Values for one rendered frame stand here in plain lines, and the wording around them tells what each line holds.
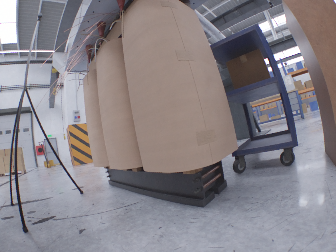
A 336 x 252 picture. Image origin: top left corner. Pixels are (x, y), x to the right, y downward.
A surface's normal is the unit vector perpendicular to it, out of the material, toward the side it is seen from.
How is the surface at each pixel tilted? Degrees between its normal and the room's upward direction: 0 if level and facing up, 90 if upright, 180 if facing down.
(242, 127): 90
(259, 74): 90
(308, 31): 90
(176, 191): 90
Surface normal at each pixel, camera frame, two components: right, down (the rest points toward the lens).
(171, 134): -0.44, 0.02
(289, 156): -0.88, 0.15
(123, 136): -0.16, -0.04
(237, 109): -0.76, 0.11
